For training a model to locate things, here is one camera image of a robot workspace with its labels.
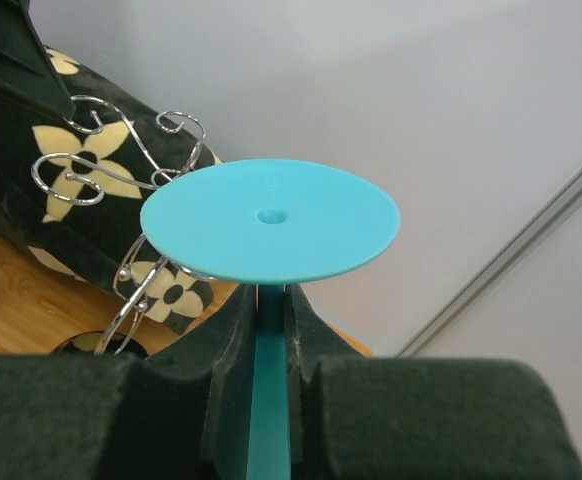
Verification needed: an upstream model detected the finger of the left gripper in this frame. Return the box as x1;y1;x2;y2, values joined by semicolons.
0;0;75;115

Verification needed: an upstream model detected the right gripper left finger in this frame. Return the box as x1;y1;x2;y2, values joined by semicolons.
0;285;255;479

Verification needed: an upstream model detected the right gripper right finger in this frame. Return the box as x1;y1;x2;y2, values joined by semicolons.
284;286;582;479

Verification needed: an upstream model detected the chrome wine glass rack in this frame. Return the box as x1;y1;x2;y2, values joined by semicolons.
30;95;217;356

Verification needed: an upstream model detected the blue plastic goblet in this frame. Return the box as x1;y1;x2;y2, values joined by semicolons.
140;159;401;479

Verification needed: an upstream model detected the black floral plush pillow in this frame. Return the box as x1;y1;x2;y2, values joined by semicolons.
0;48;237;353

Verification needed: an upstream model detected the right aluminium frame post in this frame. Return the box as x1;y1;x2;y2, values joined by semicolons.
397;168;582;357

